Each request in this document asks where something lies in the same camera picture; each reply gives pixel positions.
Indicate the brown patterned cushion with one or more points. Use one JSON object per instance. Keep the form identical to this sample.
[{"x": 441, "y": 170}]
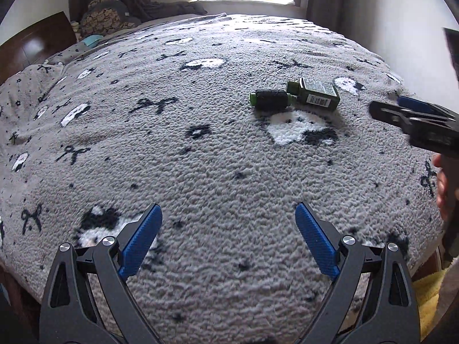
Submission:
[{"x": 104, "y": 18}]

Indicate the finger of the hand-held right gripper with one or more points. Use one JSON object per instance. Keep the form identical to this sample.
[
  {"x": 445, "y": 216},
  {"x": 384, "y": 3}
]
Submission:
[
  {"x": 416, "y": 103},
  {"x": 394, "y": 114}
]

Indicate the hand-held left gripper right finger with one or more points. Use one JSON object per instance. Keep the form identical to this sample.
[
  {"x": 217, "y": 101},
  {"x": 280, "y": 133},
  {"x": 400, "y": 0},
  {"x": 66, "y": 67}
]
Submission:
[{"x": 315, "y": 240}]

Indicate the yellow fluffy rug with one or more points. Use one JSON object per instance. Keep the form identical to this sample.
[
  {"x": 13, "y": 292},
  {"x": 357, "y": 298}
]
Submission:
[{"x": 426, "y": 301}]

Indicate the grey fleece blanket black print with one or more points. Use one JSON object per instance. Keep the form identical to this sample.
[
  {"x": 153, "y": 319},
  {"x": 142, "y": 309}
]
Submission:
[{"x": 215, "y": 172}]

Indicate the person's right hand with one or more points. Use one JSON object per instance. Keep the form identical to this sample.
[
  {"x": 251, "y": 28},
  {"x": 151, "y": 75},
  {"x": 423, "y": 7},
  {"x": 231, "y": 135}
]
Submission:
[{"x": 446, "y": 186}]

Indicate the teal cloth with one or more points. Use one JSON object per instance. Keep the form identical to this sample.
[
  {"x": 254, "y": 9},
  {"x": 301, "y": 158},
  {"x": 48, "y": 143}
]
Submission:
[{"x": 91, "y": 41}]

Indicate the black green bottle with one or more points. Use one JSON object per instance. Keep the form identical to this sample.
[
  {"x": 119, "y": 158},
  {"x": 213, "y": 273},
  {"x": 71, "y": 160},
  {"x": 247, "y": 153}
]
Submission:
[{"x": 272, "y": 98}]

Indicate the wooden headboard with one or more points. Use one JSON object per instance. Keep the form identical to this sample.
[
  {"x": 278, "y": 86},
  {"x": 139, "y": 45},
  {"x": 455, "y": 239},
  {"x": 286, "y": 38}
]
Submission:
[{"x": 28, "y": 46}]

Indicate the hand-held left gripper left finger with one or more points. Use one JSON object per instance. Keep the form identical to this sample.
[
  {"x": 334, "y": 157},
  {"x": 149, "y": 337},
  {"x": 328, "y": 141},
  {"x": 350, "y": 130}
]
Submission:
[{"x": 141, "y": 240}]

